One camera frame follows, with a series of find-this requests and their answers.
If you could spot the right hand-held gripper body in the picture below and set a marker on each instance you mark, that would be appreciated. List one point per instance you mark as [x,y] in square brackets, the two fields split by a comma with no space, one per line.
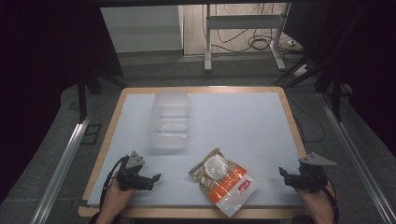
[311,174]

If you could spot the wooden table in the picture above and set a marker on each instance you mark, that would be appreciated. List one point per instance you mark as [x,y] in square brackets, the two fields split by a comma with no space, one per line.
[193,213]

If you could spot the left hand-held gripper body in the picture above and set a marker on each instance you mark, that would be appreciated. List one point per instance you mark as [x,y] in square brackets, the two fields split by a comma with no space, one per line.
[134,177]

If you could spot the person's right hand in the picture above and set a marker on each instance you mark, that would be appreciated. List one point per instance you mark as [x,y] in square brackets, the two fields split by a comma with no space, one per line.
[317,202]

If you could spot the black square floor frame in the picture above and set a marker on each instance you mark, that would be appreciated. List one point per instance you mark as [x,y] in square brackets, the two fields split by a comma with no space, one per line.
[91,134]

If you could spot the white panel board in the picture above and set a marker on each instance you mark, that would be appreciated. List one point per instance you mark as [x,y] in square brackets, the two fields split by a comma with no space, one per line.
[140,28]

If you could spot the white metal stand frame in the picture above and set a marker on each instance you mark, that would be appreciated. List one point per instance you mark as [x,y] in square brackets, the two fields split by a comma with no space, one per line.
[243,21]

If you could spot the clear plastic storage container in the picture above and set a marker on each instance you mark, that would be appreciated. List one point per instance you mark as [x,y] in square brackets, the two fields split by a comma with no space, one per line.
[170,119]

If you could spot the clear orange-striped snack packet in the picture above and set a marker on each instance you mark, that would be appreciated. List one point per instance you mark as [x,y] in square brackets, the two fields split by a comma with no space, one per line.
[222,182]

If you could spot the black stand leg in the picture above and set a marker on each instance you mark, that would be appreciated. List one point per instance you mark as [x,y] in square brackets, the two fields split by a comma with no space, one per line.
[82,99]
[336,99]

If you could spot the aluminium floor rail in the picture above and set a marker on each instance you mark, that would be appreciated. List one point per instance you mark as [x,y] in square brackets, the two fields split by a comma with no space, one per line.
[59,174]
[358,161]

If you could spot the white table mat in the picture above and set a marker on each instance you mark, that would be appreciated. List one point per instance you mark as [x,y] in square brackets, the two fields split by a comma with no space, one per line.
[243,130]

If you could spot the person's left hand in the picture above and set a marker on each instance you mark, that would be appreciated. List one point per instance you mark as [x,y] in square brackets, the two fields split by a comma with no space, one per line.
[115,197]

